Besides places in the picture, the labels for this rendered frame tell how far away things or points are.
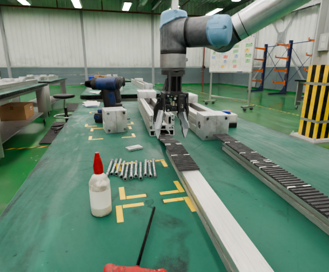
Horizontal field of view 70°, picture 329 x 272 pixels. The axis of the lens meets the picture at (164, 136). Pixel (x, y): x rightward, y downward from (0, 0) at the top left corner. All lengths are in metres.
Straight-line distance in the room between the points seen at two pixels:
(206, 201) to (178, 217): 0.06
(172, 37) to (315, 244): 0.55
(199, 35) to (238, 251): 0.50
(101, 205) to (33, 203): 0.16
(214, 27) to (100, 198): 0.47
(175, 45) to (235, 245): 0.51
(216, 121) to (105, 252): 0.64
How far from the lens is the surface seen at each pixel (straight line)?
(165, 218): 0.45
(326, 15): 4.38
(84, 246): 0.41
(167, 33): 0.69
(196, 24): 0.66
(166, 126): 0.94
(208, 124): 0.89
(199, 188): 0.48
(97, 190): 0.44
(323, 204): 0.51
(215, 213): 0.41
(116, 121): 1.00
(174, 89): 0.68
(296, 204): 0.53
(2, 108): 4.64
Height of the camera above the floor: 1.04
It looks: 16 degrees down
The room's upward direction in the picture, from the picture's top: straight up
